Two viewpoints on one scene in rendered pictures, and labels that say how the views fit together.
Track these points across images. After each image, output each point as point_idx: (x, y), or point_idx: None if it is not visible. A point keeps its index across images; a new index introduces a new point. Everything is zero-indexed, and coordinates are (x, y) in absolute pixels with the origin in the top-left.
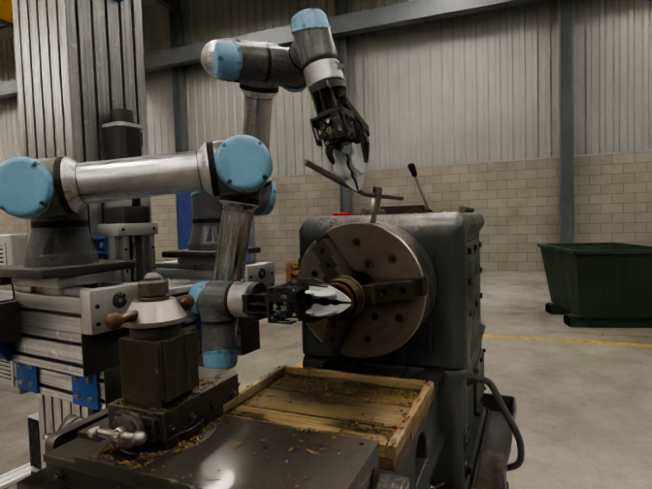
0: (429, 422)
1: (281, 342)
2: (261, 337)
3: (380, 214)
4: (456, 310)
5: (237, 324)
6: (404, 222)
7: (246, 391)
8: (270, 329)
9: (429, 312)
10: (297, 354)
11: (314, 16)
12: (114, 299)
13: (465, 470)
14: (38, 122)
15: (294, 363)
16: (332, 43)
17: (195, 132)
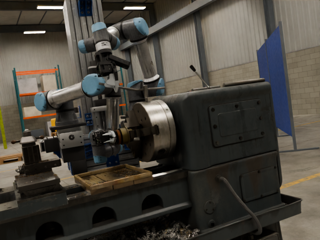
0: (168, 192)
1: (297, 167)
2: (287, 163)
3: (171, 95)
4: (187, 141)
5: (117, 146)
6: (171, 98)
7: (97, 171)
8: (298, 158)
9: (171, 142)
10: (300, 175)
11: (95, 26)
12: (69, 136)
13: (208, 223)
14: (73, 70)
15: (292, 180)
16: (101, 35)
17: (280, 18)
